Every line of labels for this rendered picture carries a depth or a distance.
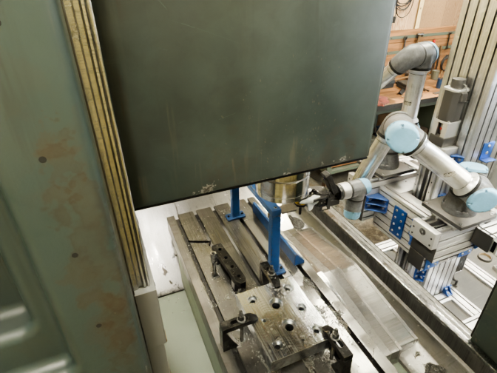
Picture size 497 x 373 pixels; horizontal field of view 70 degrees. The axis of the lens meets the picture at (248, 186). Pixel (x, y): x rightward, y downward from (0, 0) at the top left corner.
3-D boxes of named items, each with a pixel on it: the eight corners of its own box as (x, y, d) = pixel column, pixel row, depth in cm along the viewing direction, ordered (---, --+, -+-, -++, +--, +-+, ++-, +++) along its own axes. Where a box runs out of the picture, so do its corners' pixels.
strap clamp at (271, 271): (266, 280, 148) (267, 252, 140) (281, 303, 137) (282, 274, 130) (259, 282, 147) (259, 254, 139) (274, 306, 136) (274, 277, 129)
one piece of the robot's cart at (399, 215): (389, 230, 204) (396, 204, 195) (401, 239, 197) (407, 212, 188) (387, 231, 203) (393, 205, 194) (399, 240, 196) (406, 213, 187)
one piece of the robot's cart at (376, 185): (399, 172, 225) (401, 159, 220) (415, 182, 214) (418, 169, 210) (346, 186, 212) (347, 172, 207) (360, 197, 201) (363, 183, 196)
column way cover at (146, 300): (152, 298, 140) (129, 185, 114) (183, 417, 102) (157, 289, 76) (140, 302, 138) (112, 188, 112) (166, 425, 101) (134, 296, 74)
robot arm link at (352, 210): (359, 209, 172) (363, 189, 166) (360, 222, 162) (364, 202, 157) (342, 206, 173) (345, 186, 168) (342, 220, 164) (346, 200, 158)
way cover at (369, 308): (307, 232, 219) (309, 211, 211) (421, 357, 148) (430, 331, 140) (262, 246, 209) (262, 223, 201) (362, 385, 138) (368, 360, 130)
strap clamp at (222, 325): (255, 331, 127) (255, 301, 119) (259, 338, 124) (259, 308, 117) (220, 344, 123) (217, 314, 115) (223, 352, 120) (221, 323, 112)
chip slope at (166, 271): (267, 207, 244) (268, 173, 230) (325, 275, 188) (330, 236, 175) (133, 241, 214) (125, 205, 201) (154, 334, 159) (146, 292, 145)
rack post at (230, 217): (242, 212, 191) (241, 161, 175) (246, 217, 186) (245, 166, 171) (224, 216, 187) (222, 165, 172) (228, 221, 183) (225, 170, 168)
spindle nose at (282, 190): (247, 183, 112) (247, 147, 106) (293, 173, 117) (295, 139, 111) (268, 209, 100) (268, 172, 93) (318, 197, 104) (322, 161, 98)
